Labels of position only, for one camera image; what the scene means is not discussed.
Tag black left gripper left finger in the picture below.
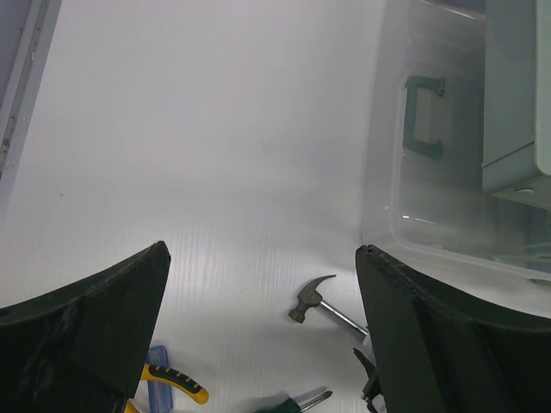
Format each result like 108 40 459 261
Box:
1 241 170 412

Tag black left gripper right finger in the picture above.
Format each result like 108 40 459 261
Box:
356 245 550 412

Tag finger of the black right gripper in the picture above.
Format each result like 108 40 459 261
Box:
353 348 381 404

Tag green handled short screwdriver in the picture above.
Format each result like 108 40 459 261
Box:
255 390 333 413

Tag blue handled screwdriver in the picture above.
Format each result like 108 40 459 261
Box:
144 343 174 412

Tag yellow handled pliers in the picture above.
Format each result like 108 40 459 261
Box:
140 363 210 412

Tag green handled hammer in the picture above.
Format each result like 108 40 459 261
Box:
288 274 368 339

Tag green plastic tool box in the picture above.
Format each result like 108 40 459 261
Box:
362 1 550 280

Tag aluminium extrusion frame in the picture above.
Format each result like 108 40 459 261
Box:
0 0 61 182

